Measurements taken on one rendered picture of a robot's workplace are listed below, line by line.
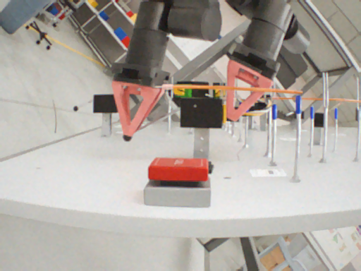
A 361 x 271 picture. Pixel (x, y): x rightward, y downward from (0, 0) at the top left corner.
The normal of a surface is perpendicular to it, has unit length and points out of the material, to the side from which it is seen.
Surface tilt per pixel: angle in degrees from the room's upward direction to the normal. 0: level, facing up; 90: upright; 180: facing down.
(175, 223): 90
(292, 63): 90
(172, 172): 90
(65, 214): 90
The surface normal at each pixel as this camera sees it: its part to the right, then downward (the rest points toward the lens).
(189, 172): -0.05, 0.10
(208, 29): 0.87, 0.23
